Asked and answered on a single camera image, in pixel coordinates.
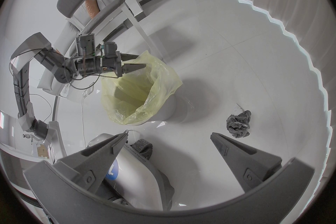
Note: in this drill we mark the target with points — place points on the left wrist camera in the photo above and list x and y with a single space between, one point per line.
110 48

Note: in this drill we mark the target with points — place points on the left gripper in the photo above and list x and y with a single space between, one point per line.
91 66

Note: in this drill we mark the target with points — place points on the orange cushion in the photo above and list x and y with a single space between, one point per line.
92 7

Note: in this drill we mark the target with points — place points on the black plastic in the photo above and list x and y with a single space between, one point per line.
237 125

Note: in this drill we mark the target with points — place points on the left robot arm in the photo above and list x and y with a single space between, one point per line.
63 70

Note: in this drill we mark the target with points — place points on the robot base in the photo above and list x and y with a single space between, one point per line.
131 173

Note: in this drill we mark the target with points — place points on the white trash bin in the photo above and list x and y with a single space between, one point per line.
164 110

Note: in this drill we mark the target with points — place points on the yellow plastic bag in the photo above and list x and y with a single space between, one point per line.
160 78

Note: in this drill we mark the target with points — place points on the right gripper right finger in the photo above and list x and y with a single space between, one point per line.
249 165

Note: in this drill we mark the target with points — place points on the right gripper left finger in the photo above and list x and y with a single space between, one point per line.
91 165

